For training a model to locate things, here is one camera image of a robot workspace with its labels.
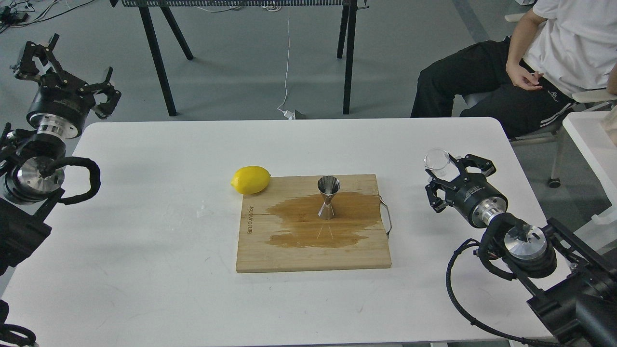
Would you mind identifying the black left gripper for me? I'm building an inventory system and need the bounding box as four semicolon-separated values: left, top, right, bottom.
12;33;121;139

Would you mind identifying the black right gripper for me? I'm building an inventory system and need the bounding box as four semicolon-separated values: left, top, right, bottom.
425;154;508;228

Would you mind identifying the small clear glass cup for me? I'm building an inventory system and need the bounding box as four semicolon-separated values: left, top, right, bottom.
424;147;460;182

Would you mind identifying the steel double jigger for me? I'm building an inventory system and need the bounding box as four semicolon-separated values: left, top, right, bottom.
317;175;341;220

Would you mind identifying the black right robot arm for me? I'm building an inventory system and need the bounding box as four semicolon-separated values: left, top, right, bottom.
424;148;617;347

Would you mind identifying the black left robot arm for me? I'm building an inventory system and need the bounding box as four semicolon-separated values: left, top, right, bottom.
0;34;121;274

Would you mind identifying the black trestle table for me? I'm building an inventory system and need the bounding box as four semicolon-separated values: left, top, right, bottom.
109;0;369;119

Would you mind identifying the seated person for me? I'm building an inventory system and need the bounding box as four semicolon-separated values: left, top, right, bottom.
411;0;617;138

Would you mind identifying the white side table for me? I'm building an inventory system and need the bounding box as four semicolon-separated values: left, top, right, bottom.
563;108;617;254

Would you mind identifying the wooden cutting board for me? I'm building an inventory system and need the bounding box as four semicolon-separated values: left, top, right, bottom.
236;174;391;273

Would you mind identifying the yellow lemon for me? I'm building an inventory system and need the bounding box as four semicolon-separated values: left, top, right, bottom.
230;166;271;195

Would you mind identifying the floor cable bundle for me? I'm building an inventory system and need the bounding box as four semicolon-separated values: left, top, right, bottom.
0;0;97;29

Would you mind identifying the white power cable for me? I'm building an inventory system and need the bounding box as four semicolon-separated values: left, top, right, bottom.
277;5;307;120

